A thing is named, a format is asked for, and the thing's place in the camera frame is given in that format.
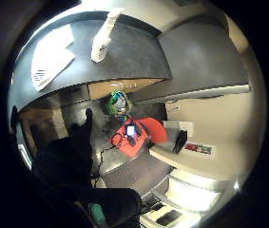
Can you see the black device with lit screen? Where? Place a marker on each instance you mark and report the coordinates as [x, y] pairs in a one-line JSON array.
[[130, 130]]

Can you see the the person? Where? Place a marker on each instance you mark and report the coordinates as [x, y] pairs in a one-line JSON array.
[[134, 139]]

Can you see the white ceiling vent panel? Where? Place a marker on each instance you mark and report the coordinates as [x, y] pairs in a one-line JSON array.
[[50, 60]]

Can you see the black pouch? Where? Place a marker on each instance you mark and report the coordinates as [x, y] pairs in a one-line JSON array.
[[180, 141]]

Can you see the white card with red-green print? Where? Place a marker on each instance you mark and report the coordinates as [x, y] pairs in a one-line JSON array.
[[200, 148]]

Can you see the white drawer cabinet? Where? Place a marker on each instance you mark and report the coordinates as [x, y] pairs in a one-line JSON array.
[[184, 199]]

